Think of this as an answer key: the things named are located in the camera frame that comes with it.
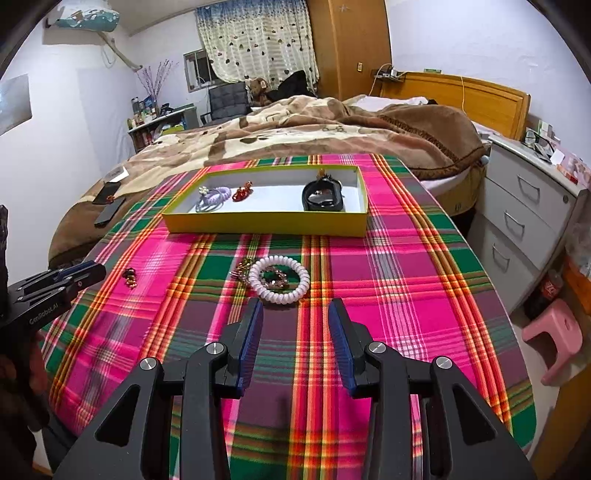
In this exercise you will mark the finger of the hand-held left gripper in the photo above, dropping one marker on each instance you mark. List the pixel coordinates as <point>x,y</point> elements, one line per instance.
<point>69,272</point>
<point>41,299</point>

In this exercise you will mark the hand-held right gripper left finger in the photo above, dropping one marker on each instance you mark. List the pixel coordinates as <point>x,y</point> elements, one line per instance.
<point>249,341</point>

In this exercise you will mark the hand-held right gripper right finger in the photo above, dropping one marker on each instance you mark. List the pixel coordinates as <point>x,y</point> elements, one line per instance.
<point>340,341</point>

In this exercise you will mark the yellow cardboard box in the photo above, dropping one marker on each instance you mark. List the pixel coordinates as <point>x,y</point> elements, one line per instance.
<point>258,224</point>

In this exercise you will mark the black hair band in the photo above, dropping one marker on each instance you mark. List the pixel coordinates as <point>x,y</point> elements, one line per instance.
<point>310,198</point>

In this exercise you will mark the red hair clip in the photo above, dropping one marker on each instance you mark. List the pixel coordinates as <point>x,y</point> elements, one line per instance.
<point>241,193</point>

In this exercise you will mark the person's left forearm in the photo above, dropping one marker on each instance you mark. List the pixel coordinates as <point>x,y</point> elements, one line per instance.
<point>18,406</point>

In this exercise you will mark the pink plaid tablecloth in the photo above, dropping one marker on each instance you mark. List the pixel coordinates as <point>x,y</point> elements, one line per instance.
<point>392,300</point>

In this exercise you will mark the black phone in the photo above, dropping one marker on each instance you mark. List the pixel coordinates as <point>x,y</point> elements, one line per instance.
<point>105,193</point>
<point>110,212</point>

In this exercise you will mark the small gold hair clip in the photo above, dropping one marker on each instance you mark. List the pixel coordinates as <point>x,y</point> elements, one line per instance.
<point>240,269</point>

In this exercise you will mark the white card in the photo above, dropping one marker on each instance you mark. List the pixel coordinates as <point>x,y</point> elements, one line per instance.
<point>117,174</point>

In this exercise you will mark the white desk shelf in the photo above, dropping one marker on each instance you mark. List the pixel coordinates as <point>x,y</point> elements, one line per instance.
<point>157,124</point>

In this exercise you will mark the dried branches in vase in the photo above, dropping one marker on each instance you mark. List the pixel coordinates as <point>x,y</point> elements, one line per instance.
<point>157,83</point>

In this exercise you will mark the brown printed blanket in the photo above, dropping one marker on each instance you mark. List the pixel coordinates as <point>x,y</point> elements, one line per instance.
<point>277,129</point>

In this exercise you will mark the pink plastic stool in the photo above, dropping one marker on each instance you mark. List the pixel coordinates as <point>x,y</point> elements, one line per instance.
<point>556,332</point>

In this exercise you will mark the cola bottle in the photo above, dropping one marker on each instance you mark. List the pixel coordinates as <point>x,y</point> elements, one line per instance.
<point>550,288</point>

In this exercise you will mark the grey drawer nightstand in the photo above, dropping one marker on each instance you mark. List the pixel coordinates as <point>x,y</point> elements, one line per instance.
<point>517,207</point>

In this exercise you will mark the grey armchair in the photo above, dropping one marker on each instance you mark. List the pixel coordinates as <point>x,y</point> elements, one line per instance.
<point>228,99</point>

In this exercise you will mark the window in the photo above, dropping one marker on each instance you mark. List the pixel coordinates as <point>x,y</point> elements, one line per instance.
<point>196,69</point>

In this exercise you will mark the white pillow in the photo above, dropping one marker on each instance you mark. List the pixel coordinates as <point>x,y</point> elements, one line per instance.
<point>392,102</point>

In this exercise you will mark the orange box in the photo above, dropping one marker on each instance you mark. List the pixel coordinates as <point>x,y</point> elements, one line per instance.
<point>579,286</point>

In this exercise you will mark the wooden cabinet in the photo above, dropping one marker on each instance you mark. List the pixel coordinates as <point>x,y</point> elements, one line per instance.
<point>572,424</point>

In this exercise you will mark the brown teddy bear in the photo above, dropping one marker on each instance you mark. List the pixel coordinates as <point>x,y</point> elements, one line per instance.
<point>258,91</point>

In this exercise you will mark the dark cloth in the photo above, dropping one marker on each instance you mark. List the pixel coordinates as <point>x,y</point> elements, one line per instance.
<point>291,85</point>

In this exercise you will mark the power strip on shelf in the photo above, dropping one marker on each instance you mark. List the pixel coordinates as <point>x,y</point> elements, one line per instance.
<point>390,73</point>

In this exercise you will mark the wooden bed headboard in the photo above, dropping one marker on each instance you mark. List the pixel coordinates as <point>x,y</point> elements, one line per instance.
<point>489,101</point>

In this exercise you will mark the clutter on nightstand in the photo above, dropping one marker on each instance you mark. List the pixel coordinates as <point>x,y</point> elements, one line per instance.
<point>554,150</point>

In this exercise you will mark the heart print curtain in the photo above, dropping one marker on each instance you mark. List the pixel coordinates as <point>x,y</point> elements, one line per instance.
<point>258,46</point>

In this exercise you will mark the wooden wardrobe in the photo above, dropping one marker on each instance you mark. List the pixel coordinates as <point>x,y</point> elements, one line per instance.
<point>351,46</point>

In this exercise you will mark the wall poster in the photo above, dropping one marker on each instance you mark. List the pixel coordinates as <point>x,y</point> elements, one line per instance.
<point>14,106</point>

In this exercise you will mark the white wall pipe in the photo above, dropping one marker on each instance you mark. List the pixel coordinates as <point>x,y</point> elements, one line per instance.
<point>122,55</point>

